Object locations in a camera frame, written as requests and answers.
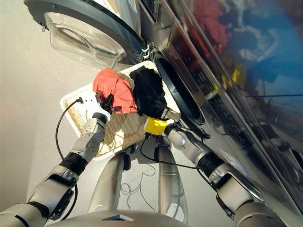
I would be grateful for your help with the round glass washing machine door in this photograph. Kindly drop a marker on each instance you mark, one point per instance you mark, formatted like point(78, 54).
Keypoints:
point(82, 30)

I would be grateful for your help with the grey washing machine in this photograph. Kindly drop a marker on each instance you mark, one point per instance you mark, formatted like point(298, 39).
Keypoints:
point(236, 82)

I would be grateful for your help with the black basket stand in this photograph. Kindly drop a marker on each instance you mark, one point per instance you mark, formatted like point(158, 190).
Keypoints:
point(127, 160)

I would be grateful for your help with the black garment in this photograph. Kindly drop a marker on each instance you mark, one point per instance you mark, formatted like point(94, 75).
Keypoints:
point(149, 94)

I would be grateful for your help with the silver robot leg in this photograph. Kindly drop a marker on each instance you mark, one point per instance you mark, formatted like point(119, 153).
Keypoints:
point(171, 179)
point(106, 182)

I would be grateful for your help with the blue energy label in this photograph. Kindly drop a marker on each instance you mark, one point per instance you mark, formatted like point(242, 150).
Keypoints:
point(230, 158)

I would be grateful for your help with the orange garment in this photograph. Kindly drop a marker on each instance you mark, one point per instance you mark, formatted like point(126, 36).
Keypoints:
point(116, 87)

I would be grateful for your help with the yellow wrist camera mount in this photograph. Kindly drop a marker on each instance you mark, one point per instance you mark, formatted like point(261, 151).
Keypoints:
point(155, 125)

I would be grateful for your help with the grey robot torso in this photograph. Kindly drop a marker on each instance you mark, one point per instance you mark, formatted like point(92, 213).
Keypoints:
point(118, 220)

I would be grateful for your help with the pale woven basket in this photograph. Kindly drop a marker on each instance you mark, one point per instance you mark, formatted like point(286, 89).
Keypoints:
point(123, 130)

